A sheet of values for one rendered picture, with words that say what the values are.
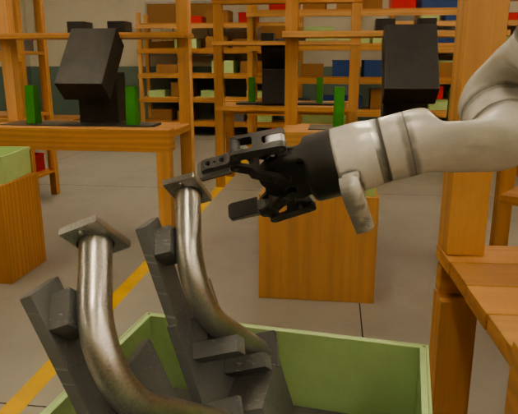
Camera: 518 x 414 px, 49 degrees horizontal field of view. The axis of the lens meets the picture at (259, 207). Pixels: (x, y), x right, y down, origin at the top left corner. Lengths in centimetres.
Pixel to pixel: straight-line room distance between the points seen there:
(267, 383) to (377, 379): 16
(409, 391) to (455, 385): 76
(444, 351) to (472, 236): 31
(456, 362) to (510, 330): 48
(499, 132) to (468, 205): 84
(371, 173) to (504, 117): 14
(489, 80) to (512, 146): 8
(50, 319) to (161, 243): 18
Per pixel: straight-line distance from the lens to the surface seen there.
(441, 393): 160
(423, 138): 59
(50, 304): 52
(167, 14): 1153
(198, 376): 69
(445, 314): 150
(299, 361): 84
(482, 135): 59
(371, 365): 83
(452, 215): 141
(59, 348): 52
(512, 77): 64
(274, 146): 58
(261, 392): 76
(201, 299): 63
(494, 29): 139
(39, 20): 610
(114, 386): 50
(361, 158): 59
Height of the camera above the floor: 133
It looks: 14 degrees down
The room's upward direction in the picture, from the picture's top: straight up
